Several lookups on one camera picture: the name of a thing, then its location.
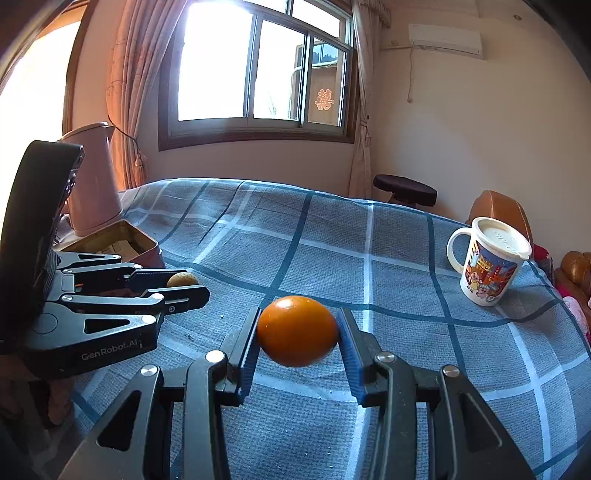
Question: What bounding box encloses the white cartoon mug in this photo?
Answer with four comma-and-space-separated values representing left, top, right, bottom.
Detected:
446, 217, 533, 307

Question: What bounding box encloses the white air conditioner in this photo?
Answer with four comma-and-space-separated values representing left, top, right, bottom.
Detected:
408, 24, 484, 59

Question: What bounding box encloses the window with brown frame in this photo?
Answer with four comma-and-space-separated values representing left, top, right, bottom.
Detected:
158, 1, 358, 151

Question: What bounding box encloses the small brown longan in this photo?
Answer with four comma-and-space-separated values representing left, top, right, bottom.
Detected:
166, 271, 199, 288

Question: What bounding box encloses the pink electric kettle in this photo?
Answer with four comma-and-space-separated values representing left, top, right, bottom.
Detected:
60, 122, 122, 237

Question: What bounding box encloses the pink right curtain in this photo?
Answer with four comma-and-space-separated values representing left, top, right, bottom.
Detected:
349, 0, 392, 199

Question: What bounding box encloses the black round stool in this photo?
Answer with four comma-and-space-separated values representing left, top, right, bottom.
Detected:
373, 174, 438, 208

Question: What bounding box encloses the pink curtain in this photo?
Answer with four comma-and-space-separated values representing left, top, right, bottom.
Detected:
106, 0, 187, 190
349, 0, 392, 199

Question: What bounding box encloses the pink floral cushion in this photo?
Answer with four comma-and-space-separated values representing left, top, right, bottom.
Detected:
533, 245, 590, 342

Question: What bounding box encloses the brown leather sofa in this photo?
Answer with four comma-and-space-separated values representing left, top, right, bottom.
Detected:
554, 251, 591, 304

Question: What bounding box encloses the orange tangerine front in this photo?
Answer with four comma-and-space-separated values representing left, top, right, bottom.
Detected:
256, 296, 339, 368

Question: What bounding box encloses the pink left curtain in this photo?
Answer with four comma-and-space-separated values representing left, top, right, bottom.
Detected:
106, 0, 187, 190

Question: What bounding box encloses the red gold metal tin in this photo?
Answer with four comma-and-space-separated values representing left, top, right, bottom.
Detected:
62, 220, 164, 268

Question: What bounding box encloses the blue plaid tablecloth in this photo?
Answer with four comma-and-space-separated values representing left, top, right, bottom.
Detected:
41, 177, 591, 480

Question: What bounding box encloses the person's left hand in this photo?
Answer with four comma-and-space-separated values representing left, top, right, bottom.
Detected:
1, 355, 72, 429

